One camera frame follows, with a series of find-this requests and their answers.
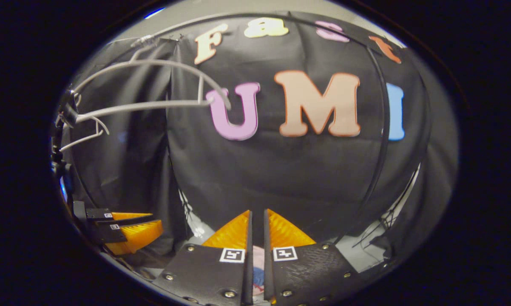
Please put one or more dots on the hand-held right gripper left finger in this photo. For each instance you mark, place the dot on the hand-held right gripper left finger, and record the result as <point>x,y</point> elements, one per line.
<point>249,276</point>

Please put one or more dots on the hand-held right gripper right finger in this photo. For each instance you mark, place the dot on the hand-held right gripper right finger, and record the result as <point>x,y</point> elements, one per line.
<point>267,272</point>

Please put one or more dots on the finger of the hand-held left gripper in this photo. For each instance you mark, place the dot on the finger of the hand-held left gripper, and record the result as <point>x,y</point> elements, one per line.
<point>111,233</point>
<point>100,213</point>

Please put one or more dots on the white hanger with taped hook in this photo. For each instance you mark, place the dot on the white hanger with taped hook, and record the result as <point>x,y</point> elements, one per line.
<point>153,105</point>

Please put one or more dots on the white plastic hanger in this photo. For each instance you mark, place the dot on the white plastic hanger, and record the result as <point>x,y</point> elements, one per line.
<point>83,139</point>

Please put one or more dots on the black clothes rack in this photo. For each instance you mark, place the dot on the black clothes rack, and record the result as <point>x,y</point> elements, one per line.
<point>386,127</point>

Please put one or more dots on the black backdrop cloth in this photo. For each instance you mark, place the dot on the black backdrop cloth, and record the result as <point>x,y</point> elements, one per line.
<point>281,178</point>

